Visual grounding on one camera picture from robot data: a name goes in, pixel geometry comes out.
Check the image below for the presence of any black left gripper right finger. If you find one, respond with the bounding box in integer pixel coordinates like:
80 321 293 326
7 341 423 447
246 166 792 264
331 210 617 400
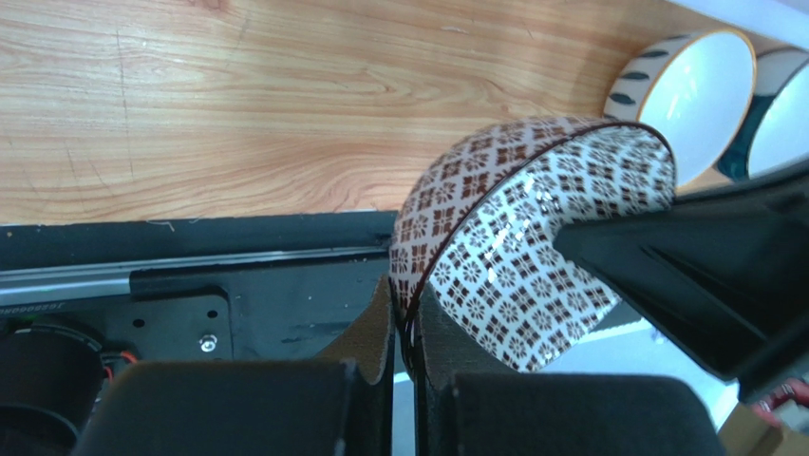
413 288 724 455

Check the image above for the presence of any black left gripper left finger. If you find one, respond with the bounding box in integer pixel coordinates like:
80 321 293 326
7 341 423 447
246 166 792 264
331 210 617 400
74 276 396 455

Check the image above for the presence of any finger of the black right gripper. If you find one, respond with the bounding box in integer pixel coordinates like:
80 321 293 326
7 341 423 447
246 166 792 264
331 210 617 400
554 177 808 402

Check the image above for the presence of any white bowl with orange rim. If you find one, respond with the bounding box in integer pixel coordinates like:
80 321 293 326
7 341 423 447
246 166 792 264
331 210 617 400
603 28 757 186

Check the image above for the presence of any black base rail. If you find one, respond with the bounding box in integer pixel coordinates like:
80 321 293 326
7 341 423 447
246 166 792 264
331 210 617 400
1 212 395 375

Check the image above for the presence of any brown patterned ceramic bowl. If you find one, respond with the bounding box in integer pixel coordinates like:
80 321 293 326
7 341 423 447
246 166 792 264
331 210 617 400
388 116 677 372

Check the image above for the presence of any white bowl with dark exterior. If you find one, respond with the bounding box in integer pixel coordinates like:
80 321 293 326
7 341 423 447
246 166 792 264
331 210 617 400
716 48 808 181

